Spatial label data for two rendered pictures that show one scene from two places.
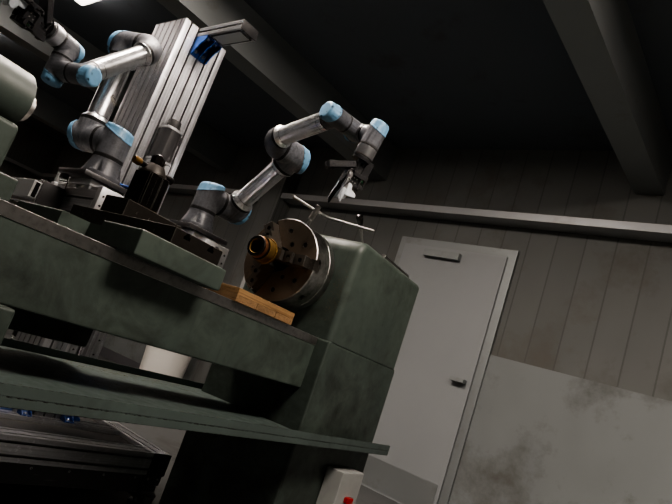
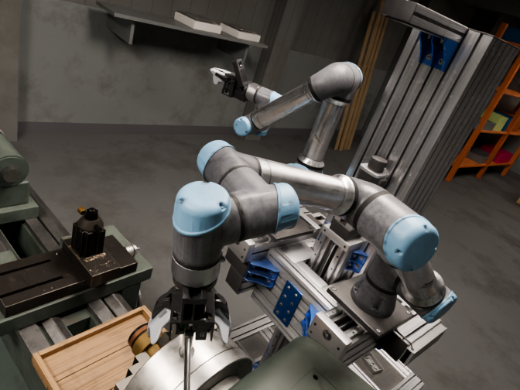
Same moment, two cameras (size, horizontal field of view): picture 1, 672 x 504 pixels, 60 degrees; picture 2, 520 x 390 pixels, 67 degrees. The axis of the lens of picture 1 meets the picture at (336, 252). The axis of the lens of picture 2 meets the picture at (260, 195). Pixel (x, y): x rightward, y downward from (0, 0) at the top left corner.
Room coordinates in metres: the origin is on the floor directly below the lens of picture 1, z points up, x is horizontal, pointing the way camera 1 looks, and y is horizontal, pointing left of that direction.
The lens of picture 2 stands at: (2.12, -0.46, 1.95)
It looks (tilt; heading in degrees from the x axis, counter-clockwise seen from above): 27 degrees down; 90
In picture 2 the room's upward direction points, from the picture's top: 20 degrees clockwise
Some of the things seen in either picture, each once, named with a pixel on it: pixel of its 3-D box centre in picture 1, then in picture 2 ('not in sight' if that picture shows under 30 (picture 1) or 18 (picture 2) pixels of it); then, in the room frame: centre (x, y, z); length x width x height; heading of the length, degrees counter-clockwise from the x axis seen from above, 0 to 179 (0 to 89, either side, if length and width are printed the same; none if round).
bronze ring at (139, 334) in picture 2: (263, 250); (149, 345); (1.98, 0.24, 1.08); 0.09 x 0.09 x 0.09; 57
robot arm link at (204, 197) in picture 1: (209, 197); (395, 265); (2.60, 0.63, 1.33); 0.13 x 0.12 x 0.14; 130
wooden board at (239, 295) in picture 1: (225, 295); (119, 366); (1.90, 0.29, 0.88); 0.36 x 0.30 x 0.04; 57
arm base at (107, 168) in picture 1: (103, 169); not in sight; (2.22, 0.96, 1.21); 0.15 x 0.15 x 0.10
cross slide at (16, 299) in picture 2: (142, 234); (66, 270); (1.59, 0.51, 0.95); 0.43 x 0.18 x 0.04; 57
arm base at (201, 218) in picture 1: (199, 219); (378, 290); (2.59, 0.63, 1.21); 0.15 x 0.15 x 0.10
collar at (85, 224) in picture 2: (153, 170); (90, 220); (1.62, 0.57, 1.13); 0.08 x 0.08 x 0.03
